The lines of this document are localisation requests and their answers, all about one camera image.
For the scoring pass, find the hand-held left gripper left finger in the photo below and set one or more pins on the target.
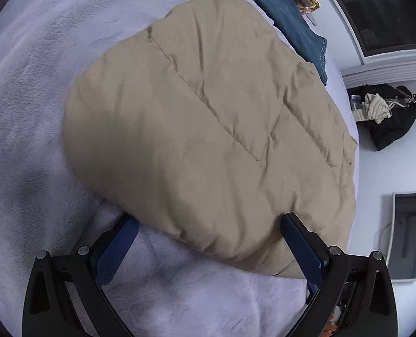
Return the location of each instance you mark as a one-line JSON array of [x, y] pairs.
[[118, 249]]

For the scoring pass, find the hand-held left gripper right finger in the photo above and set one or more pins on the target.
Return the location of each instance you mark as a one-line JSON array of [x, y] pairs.
[[304, 245]]

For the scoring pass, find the beige puffer jacket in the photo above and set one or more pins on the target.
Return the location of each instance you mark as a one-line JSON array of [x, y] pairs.
[[208, 130]]

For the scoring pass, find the small printed box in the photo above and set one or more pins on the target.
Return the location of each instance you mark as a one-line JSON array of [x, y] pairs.
[[356, 101]]

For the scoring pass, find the cream puffer vest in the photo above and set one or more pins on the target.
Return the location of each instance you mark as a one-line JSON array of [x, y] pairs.
[[374, 108]]

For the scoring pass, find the black hanging coat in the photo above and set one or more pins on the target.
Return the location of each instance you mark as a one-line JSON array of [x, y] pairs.
[[401, 119]]

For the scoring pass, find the purple fleece blanket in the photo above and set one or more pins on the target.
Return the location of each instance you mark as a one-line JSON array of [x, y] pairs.
[[25, 112]]

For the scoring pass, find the folded blue jeans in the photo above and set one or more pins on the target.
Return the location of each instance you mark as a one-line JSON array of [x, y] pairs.
[[292, 17]]

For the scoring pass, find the dark window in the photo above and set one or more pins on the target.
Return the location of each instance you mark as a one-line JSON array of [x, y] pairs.
[[387, 10]]

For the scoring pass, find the wall mirror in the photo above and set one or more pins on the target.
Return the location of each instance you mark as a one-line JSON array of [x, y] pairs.
[[406, 235]]

